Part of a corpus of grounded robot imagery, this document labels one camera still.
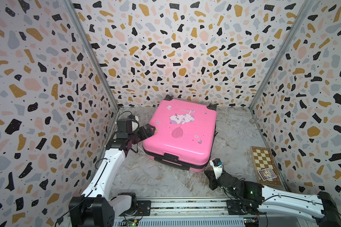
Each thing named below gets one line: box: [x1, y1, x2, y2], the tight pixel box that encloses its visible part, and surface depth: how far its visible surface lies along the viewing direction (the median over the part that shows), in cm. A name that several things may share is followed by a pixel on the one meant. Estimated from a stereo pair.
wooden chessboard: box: [250, 146, 283, 187], surface depth 91 cm
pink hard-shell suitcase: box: [142, 94, 218, 173], surface depth 80 cm
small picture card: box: [257, 167, 278, 182], surface depth 83 cm
